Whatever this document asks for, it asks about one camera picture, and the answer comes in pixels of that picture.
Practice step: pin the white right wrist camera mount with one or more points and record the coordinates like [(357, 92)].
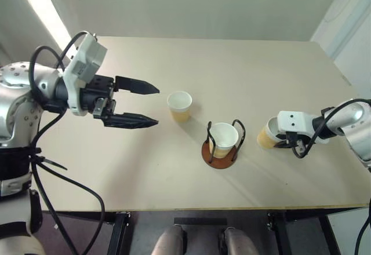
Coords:
[(295, 120)]

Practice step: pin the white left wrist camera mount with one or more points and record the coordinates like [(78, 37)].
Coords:
[(87, 58)]

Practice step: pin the tan paper cup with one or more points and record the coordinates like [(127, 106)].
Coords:
[(224, 134), (265, 137), (179, 107)]

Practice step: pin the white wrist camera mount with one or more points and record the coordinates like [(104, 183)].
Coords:
[(87, 58), (295, 120)]

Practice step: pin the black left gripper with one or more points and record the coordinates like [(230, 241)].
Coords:
[(100, 85)]

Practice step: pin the grey rounded shape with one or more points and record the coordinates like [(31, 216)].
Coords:
[(169, 242), (237, 242)]

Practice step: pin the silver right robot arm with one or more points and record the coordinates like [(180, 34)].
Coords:
[(352, 121)]

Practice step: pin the black table frame leg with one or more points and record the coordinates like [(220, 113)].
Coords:
[(119, 231), (281, 231), (330, 234)]

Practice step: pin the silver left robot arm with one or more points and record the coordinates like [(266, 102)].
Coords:
[(17, 107)]

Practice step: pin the black table crossbar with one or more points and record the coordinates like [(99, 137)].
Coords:
[(200, 220)]

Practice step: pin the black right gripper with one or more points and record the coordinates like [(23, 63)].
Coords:
[(295, 139)]

